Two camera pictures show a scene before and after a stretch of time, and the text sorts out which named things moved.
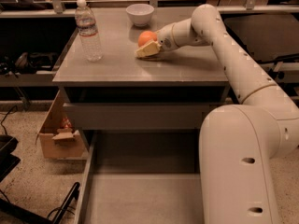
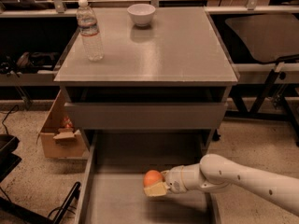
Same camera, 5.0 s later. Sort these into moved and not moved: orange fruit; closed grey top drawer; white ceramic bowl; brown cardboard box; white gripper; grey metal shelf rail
Moved: white gripper; orange fruit
Not moved: brown cardboard box; white ceramic bowl; closed grey top drawer; grey metal shelf rail
